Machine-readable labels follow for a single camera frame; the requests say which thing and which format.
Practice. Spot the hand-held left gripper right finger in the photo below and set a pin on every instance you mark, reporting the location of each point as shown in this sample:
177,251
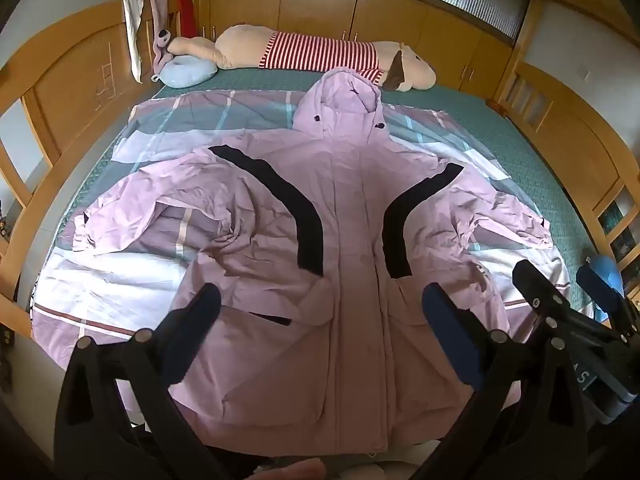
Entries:
447,327

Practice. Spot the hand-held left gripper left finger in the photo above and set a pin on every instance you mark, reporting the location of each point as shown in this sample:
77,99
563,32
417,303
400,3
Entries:
196,322

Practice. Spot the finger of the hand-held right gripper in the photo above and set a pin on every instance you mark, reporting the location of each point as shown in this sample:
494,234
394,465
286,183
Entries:
602,275
537,282

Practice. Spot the pink hooded jacket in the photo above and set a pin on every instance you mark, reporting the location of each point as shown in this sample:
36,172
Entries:
350,210

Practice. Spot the wooden footboard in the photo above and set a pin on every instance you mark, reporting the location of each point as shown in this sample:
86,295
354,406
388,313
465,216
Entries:
575,130

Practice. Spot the plaid bed sheet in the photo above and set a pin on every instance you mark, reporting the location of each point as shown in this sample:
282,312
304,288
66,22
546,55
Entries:
200,115

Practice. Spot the light blue pillow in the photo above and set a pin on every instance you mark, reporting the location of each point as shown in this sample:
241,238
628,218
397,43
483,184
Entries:
185,72

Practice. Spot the wooden headboard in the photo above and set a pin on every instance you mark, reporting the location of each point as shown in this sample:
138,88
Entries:
70,80

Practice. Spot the plush toy in striped shirt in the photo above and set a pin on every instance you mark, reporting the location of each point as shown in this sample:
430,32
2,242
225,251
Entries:
240,47

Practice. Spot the white hanging cloth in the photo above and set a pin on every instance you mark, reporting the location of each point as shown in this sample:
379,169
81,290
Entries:
134,35

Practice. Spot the red hanging cloth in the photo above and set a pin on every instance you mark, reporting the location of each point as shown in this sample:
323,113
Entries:
186,15

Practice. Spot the purple hanging cloth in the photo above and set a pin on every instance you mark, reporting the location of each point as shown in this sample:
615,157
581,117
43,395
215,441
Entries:
159,15

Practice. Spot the wooden wall cabinets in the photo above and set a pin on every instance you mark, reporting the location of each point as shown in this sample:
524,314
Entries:
320,5

